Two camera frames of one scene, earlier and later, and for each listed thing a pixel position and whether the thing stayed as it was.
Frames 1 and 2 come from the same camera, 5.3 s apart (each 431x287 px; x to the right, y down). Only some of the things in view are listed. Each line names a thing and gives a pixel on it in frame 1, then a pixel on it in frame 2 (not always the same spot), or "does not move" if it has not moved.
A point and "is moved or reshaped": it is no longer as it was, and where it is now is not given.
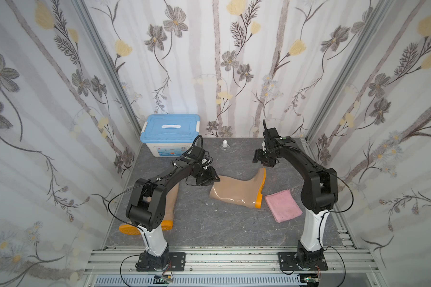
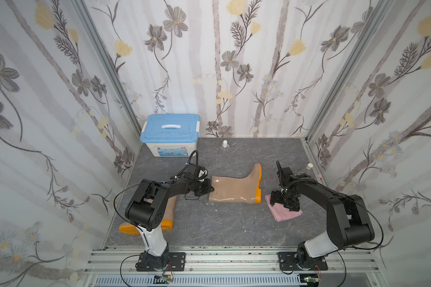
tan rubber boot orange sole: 245,193 is moved or reshaped
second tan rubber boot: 168,223 does not move
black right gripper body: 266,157 -> 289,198
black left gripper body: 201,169 -> 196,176
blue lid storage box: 169,135 does not move
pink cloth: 282,205 does not move
